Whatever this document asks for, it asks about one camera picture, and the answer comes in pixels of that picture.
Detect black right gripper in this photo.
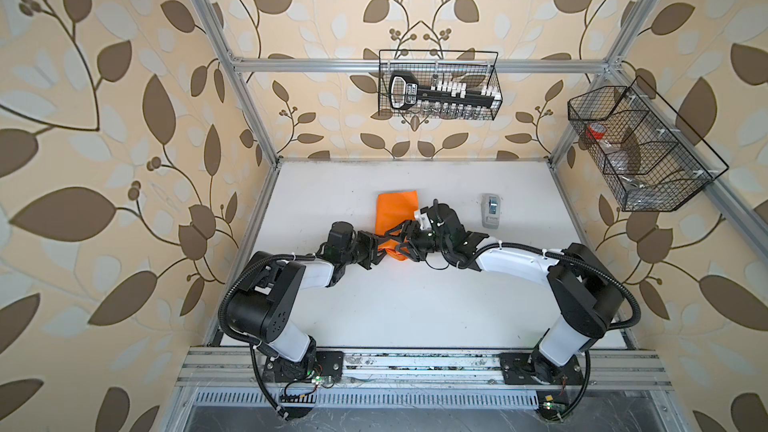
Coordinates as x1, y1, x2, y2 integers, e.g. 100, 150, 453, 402
384, 219, 450, 261

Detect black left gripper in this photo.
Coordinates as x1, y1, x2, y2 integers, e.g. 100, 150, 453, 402
341, 229, 391, 270

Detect orange wrapping paper sheet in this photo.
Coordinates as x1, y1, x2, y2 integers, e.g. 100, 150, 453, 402
375, 191, 419, 237

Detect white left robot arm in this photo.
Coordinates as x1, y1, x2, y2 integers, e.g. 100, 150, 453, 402
217, 221, 400, 364

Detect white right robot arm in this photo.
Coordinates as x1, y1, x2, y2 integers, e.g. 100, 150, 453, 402
384, 202, 642, 384

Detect grey tape dispenser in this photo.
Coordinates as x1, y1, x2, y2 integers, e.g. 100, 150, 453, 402
481, 194, 501, 229

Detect black white tool in basket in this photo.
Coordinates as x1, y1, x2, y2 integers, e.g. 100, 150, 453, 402
384, 71, 502, 114

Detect red capped clear bottle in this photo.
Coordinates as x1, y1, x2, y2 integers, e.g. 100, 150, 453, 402
586, 122, 637, 188

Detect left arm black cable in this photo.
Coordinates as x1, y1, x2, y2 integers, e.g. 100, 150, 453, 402
217, 251, 319, 421

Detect black wire basket back wall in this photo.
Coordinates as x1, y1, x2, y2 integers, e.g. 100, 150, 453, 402
378, 48, 503, 121

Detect black wire basket wall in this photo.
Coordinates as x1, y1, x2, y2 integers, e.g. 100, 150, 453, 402
378, 48, 503, 121
567, 76, 729, 212

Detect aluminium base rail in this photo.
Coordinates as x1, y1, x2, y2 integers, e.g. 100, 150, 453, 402
176, 346, 672, 391

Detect black wire basket right wall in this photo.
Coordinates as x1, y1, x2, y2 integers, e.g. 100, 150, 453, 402
567, 76, 729, 212

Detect aluminium frame post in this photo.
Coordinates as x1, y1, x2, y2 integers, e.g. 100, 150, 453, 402
190, 0, 280, 169

